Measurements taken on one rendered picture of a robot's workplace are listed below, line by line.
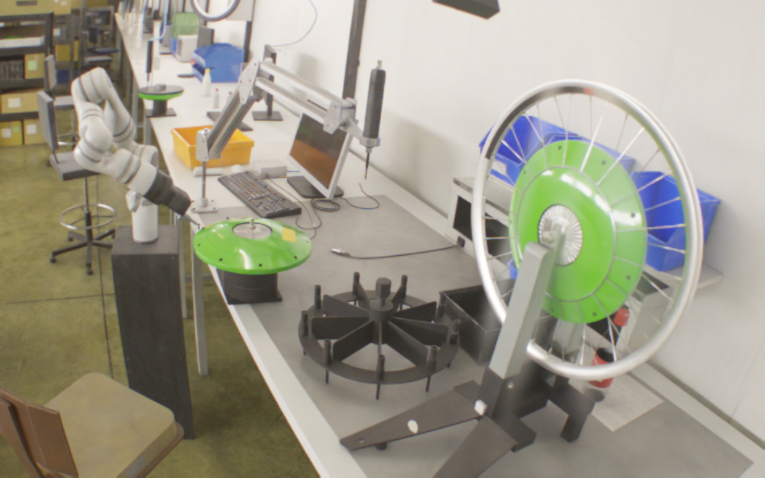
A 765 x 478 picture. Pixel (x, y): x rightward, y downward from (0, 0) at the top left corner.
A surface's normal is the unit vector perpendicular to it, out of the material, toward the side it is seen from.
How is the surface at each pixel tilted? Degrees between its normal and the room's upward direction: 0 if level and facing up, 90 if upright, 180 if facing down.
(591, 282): 96
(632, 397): 0
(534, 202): 87
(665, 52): 90
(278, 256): 23
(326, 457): 0
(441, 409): 18
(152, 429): 0
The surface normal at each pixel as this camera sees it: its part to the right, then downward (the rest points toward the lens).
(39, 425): -0.03, 0.37
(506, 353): -0.84, 0.05
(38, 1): 0.47, 0.38
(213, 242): -0.15, -0.80
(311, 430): 0.12, -0.92
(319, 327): 0.18, 0.42
